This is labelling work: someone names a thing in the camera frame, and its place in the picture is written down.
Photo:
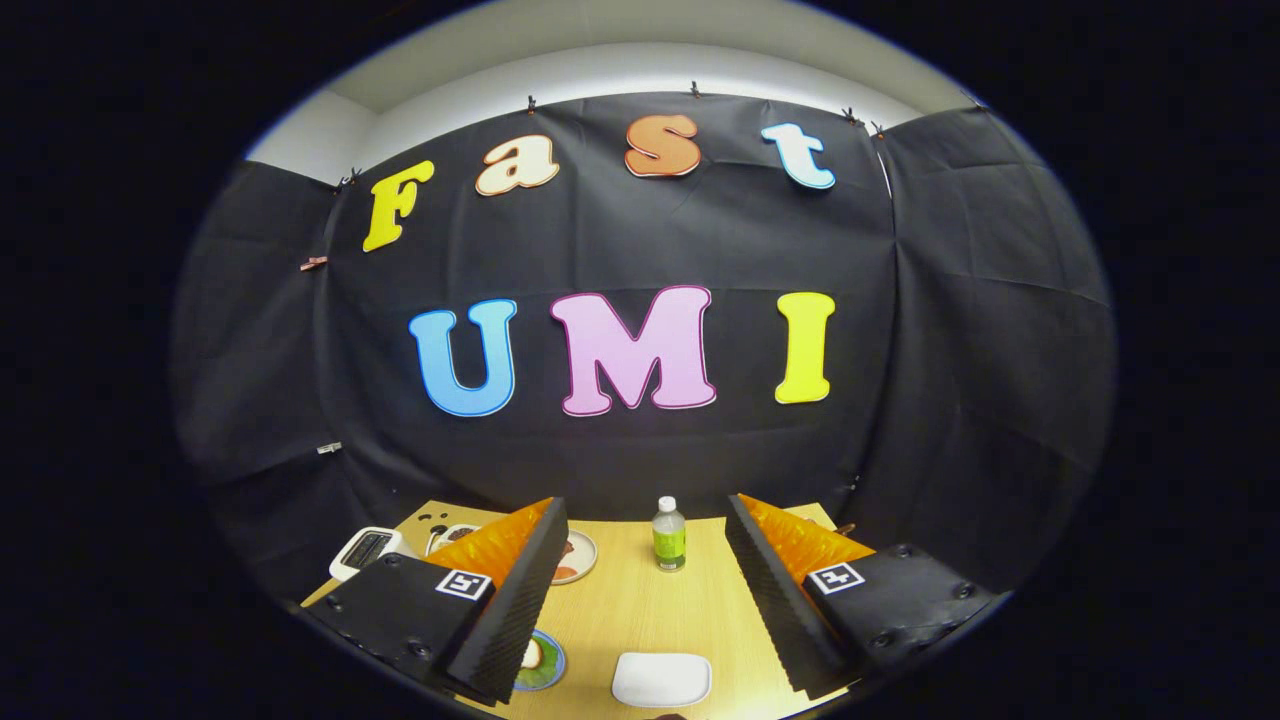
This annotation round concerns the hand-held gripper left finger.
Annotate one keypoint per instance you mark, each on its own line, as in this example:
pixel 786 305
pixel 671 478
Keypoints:
pixel 520 600

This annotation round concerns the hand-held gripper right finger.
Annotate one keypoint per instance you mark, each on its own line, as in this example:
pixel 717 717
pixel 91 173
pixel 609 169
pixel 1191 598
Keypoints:
pixel 775 600

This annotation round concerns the toasted bread slice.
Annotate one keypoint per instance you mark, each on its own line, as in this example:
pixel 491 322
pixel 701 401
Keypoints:
pixel 532 653

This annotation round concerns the blue round plate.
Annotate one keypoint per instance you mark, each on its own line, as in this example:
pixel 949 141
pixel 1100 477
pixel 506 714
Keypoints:
pixel 560 668

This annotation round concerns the white round plate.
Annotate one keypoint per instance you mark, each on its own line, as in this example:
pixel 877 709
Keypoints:
pixel 588 555

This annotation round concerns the white divided bean tray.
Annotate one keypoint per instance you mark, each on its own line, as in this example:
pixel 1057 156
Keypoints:
pixel 452 535

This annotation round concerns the green label water bottle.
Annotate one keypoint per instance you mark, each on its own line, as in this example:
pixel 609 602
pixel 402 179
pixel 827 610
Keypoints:
pixel 669 545

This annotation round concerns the white square plate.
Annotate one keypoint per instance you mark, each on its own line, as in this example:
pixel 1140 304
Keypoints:
pixel 660 680

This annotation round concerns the white toaster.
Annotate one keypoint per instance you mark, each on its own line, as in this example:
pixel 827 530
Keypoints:
pixel 345 565

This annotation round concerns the black backdrop cloth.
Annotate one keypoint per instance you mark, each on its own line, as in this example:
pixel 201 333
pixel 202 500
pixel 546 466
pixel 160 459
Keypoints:
pixel 650 240

